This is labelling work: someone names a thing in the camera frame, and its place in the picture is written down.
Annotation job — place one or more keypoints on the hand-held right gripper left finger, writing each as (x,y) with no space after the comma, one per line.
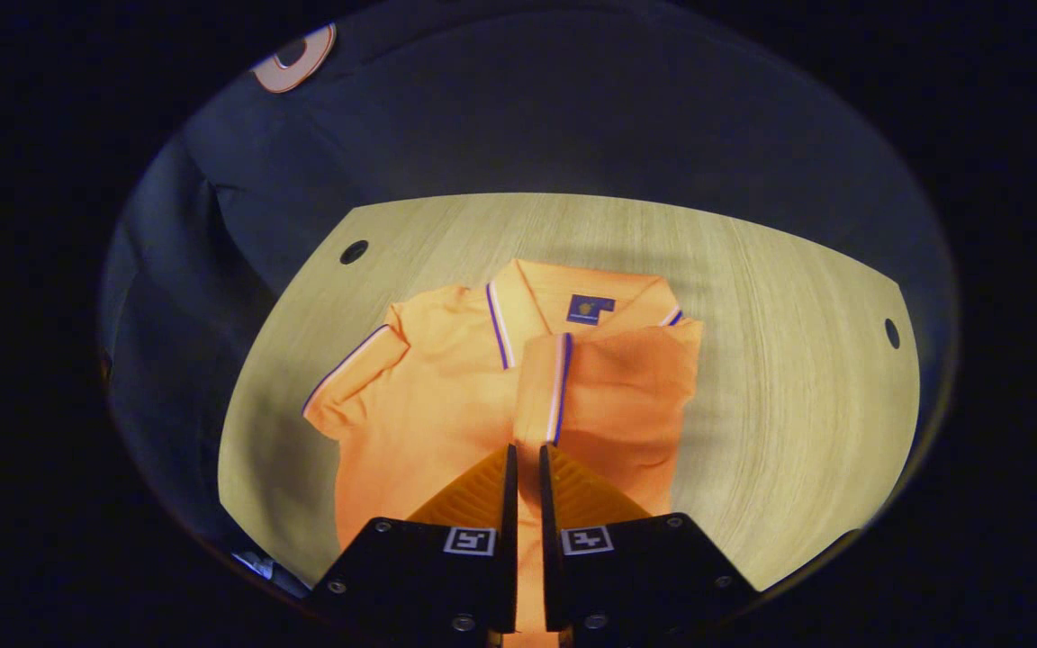
(509,558)

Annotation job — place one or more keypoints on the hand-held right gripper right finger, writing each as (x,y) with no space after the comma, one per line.
(550,576)

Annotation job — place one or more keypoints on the orange T-shirt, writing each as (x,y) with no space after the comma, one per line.
(428,405)

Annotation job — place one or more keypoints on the white metal frame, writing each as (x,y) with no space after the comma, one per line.
(257,565)

